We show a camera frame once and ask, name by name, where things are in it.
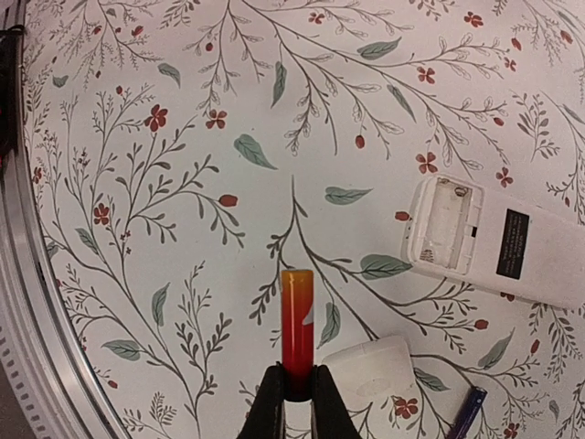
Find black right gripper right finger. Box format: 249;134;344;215
311;365;361;439

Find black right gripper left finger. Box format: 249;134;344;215
237;363;285;439

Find white battery cover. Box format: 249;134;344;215
323;335;419;438

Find orange red battery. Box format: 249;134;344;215
281;270;314;402

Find purple blue battery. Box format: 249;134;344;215
446;386;488;439

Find white red remote control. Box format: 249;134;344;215
401;175;584;309

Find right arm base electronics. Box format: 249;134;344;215
1;25;26;171

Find floral patterned table mat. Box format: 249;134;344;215
25;1;584;438

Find aluminium front rail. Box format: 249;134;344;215
0;177;129;439

